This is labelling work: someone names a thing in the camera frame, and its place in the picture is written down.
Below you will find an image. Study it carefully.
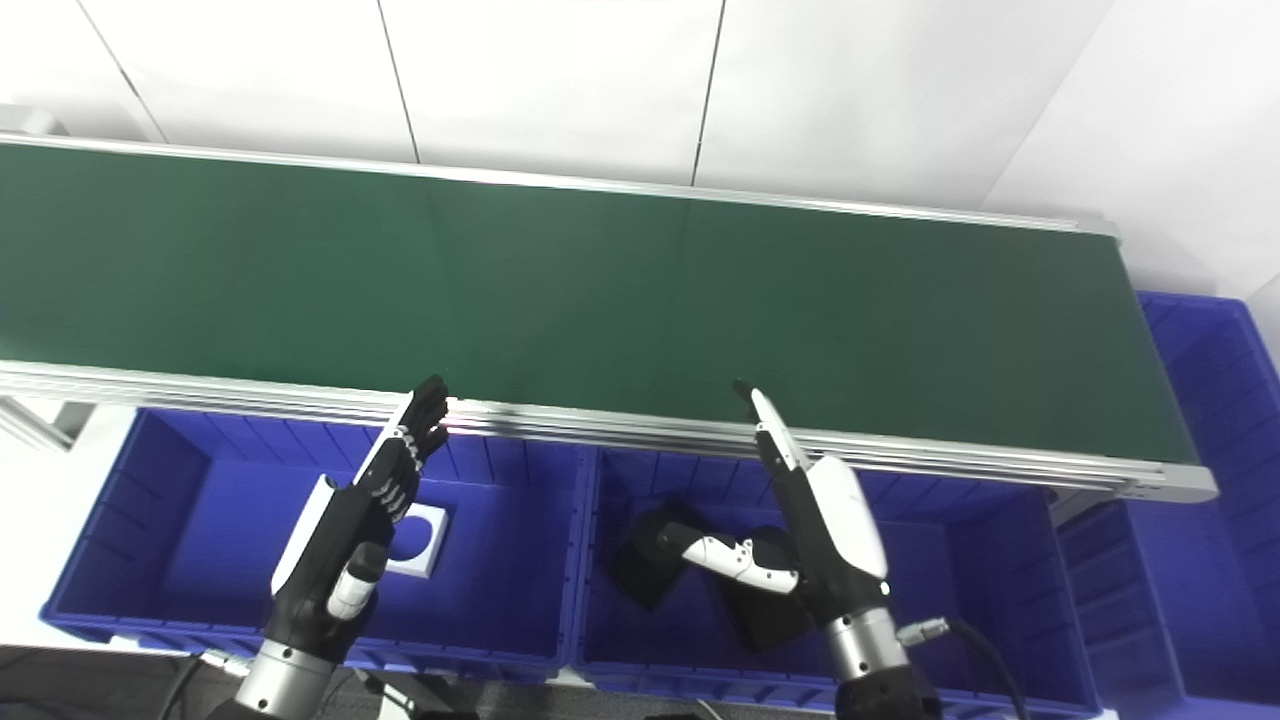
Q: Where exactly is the aluminium conveyor leg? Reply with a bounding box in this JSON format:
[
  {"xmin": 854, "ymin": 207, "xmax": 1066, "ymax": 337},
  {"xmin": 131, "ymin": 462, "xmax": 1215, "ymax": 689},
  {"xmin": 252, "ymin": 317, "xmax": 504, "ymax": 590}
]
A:
[{"xmin": 0, "ymin": 397, "xmax": 97, "ymax": 452}]

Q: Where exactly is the blue plastic bin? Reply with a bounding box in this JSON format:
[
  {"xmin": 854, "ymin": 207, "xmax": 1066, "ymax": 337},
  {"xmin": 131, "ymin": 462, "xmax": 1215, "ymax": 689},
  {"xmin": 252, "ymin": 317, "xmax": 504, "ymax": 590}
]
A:
[
  {"xmin": 40, "ymin": 405, "xmax": 597, "ymax": 683},
  {"xmin": 570, "ymin": 445, "xmax": 1101, "ymax": 717},
  {"xmin": 1055, "ymin": 292, "xmax": 1280, "ymax": 713}
]

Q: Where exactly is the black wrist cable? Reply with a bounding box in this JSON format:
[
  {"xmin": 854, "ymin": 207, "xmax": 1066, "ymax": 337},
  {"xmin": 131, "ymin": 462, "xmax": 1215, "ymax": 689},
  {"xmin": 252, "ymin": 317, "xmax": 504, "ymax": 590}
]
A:
[{"xmin": 895, "ymin": 617, "xmax": 1031, "ymax": 720}]

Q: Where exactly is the white square part with hole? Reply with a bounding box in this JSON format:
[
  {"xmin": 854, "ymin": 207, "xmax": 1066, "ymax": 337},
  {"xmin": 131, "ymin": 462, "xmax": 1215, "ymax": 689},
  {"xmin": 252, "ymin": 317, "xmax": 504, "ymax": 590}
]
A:
[{"xmin": 385, "ymin": 503, "xmax": 451, "ymax": 579}]

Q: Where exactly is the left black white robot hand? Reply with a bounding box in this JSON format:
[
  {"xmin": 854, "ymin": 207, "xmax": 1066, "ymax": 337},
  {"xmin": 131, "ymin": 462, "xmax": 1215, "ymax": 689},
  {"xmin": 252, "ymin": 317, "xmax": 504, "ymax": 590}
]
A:
[{"xmin": 262, "ymin": 375, "xmax": 451, "ymax": 661}]

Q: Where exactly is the grey conveyor end housing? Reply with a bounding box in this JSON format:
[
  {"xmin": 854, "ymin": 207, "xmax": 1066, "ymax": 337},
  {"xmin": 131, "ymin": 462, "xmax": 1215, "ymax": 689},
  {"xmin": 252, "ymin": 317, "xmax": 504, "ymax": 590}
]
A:
[{"xmin": 0, "ymin": 103, "xmax": 67, "ymax": 137}]

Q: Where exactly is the black cylinder-on-block part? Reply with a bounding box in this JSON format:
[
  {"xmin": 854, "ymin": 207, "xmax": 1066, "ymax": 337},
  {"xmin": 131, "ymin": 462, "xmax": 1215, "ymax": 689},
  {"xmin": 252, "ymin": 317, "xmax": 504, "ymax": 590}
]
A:
[
  {"xmin": 608, "ymin": 505, "xmax": 703, "ymax": 612},
  {"xmin": 715, "ymin": 527, "xmax": 817, "ymax": 652}
]

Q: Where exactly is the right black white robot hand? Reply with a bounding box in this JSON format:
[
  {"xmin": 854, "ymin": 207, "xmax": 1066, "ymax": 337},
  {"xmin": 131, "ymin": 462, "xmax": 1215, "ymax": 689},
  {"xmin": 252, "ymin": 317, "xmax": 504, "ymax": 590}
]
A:
[{"xmin": 683, "ymin": 378, "xmax": 891, "ymax": 629}]

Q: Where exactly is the green conveyor belt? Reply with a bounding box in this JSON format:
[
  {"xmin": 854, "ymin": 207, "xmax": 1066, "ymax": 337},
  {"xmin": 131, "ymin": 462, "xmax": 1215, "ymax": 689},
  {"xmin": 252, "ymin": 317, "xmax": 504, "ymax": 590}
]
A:
[
  {"xmin": 0, "ymin": 128, "xmax": 1219, "ymax": 504},
  {"xmin": 0, "ymin": 140, "xmax": 1199, "ymax": 466}
]

